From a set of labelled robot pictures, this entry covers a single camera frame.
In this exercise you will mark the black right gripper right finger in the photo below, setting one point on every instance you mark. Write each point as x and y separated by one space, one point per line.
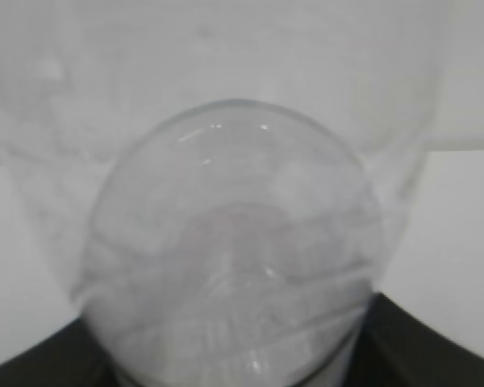
396 349

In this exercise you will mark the clear water bottle red label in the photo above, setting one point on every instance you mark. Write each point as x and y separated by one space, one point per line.
219 185

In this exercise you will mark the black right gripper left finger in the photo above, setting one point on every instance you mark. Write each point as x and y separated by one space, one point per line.
69 358

